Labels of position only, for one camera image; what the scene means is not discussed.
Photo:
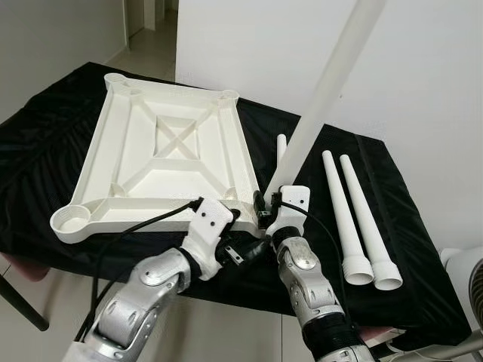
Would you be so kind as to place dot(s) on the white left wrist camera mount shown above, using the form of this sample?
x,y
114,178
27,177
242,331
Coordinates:
x,y
207,230

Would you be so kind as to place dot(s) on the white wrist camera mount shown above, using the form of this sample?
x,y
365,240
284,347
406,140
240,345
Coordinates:
x,y
207,230
290,200

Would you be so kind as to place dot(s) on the red table edge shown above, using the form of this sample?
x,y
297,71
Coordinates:
x,y
9,268

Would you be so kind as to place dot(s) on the black metal table leg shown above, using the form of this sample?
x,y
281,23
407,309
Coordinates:
x,y
26,305

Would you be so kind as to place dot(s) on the black table cloth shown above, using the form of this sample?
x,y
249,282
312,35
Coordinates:
x,y
45,151

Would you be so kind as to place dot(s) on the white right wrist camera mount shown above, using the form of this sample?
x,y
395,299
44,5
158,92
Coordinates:
x,y
290,200

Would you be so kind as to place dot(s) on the grey metal tube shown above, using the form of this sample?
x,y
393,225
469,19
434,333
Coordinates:
x,y
453,343

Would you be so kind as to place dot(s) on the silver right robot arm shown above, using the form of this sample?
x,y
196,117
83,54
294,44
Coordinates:
x,y
306,271

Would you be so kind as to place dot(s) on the white plastic table leg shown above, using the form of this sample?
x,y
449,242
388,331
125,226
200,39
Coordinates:
x,y
366,219
324,90
281,147
341,219

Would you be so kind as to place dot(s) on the white plastic table top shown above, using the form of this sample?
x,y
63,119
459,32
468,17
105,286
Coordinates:
x,y
136,151

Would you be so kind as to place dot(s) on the white floor fan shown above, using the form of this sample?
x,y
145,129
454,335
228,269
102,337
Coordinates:
x,y
472,286

